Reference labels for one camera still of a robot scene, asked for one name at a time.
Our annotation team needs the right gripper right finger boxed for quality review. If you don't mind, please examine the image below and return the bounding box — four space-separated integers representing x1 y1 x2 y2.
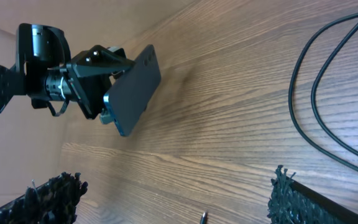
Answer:
267 165 358 224

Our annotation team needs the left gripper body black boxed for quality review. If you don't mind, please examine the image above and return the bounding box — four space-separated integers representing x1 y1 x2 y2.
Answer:
67 63 111 119

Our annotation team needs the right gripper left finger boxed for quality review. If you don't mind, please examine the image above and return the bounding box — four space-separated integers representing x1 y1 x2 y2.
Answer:
0 172 88 224

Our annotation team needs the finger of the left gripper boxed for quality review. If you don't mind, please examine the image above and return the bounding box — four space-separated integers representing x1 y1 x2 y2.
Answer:
99 108 115 124
66 45 135 78

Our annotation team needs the blue smartphone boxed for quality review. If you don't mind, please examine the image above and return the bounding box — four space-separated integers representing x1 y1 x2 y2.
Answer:
103 45 161 136

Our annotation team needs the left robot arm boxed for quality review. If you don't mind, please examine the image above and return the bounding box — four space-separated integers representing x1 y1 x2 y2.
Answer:
0 23 135 119

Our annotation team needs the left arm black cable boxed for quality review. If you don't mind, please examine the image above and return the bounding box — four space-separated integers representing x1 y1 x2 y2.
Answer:
47 98 71 118

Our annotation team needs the black charging cable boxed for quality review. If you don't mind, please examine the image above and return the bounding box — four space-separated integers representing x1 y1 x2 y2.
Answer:
199 2 358 224

